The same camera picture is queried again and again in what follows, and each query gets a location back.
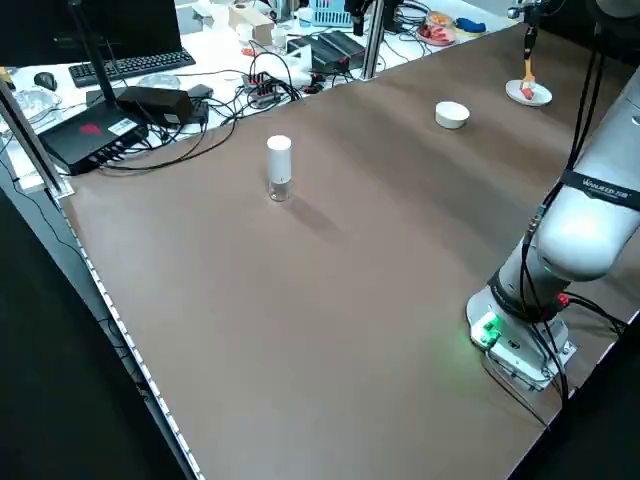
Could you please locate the black table cable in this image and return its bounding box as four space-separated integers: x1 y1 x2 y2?
97 107 237 172

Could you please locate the pink plate of food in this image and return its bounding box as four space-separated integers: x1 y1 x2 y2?
416 22 457 48

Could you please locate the black power brick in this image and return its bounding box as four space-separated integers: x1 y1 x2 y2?
116 85 194 126

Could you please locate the blue plastic basket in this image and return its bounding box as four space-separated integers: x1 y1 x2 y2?
308 0 352 27

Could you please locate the blue and yellow toy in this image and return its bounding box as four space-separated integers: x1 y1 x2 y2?
455 17 489 37

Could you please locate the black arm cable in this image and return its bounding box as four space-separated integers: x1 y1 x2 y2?
517 29 629 407

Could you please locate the black stand pole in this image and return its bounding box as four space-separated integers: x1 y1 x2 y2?
67 0 127 109

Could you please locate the black computer monitor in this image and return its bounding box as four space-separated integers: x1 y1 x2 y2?
0 0 183 67

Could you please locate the black flat box red logo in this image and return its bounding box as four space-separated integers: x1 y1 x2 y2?
38 102 150 176

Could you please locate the clear plastic dish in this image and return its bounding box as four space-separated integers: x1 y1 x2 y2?
135 73 181 92

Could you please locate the clear plastic container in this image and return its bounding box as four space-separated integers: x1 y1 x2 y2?
13 85 64 121

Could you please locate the aluminium frame post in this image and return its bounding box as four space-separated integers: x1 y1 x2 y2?
0 77 75 199
360 0 387 80

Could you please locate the clear bowl orange food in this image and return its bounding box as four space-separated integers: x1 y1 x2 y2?
425 10 459 29

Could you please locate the black keyboard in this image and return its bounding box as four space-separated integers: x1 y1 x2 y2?
68 50 197 89

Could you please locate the white plate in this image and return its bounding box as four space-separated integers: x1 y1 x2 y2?
505 79 554 107

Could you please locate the black power supply unit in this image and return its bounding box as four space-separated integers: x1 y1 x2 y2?
310 30 367 74

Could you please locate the cardboard box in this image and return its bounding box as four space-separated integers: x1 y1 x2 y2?
228 4 276 44

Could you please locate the white bowl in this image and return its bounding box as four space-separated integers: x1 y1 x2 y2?
434 101 471 130

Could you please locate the grey hub with red plugs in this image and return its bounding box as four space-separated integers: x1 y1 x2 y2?
242 71 282 100

